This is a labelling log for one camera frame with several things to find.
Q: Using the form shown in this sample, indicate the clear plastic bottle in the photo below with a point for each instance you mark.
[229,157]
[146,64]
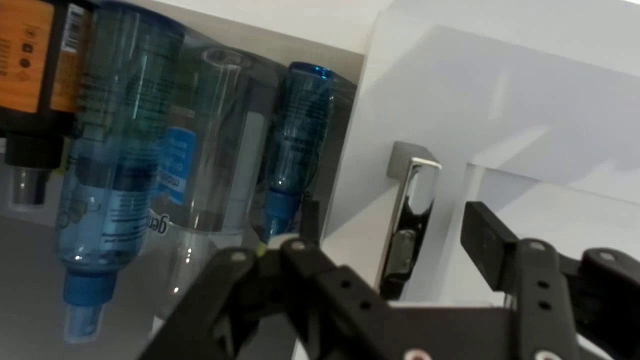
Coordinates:
[210,161]

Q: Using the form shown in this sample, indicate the white right cabinet door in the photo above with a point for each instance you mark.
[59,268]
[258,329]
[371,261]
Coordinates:
[530,102]

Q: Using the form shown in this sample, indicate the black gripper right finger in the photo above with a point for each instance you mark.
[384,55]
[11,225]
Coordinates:
[489,245]

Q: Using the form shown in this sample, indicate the right cabinet door handle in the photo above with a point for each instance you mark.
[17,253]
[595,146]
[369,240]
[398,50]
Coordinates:
[416,173]

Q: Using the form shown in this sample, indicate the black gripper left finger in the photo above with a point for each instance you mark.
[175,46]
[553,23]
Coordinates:
[310,222]

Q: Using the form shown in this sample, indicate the orange box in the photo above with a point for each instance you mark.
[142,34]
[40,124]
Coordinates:
[40,53]

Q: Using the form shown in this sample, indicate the white cabinet shelf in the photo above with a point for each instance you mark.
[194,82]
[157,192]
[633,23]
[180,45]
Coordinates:
[52,308]

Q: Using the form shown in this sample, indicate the blue plastic water bottle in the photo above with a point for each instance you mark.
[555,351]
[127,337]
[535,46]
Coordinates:
[120,120]

